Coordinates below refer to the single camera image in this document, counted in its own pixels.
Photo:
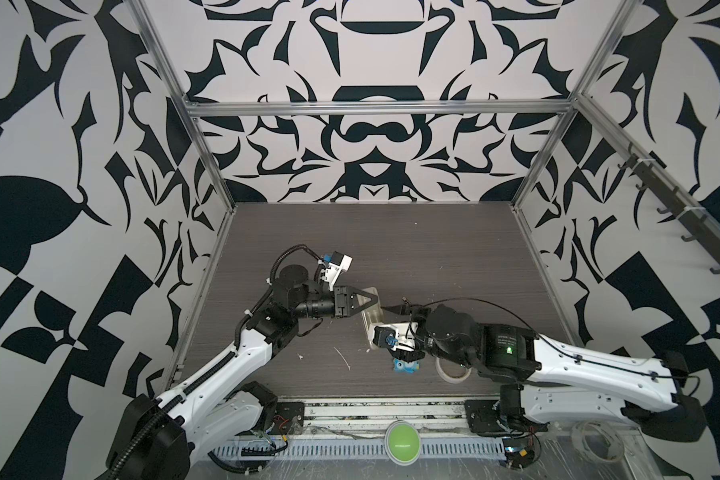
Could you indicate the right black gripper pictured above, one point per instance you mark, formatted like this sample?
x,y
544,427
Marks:
x,y
419,311

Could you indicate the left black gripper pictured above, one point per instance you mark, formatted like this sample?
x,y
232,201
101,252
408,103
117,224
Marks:
x,y
341,300

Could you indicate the white remote control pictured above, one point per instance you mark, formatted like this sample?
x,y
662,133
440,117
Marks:
x,y
370,325

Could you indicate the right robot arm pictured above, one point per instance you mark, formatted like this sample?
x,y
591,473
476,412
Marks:
x,y
544,380

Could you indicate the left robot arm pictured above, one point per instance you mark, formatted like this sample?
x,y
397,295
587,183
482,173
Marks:
x,y
163,437

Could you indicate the blue owl figure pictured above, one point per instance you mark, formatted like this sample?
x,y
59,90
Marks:
x,y
408,367

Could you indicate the green push button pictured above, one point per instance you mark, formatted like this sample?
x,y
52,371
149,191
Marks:
x,y
402,443

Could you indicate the small circuit board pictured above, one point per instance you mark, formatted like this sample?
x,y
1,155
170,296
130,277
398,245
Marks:
x,y
520,453

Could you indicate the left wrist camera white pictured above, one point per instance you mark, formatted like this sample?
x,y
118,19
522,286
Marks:
x,y
335,265

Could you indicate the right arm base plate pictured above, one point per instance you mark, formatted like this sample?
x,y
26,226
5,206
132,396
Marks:
x,y
485,419

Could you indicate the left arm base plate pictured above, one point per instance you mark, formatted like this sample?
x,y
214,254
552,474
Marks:
x,y
284,418

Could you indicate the slotted cable duct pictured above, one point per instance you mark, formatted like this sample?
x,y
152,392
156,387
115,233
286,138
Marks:
x,y
314,449

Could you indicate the aluminium frame rail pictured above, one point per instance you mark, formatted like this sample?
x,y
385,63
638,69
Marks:
x,y
202,110

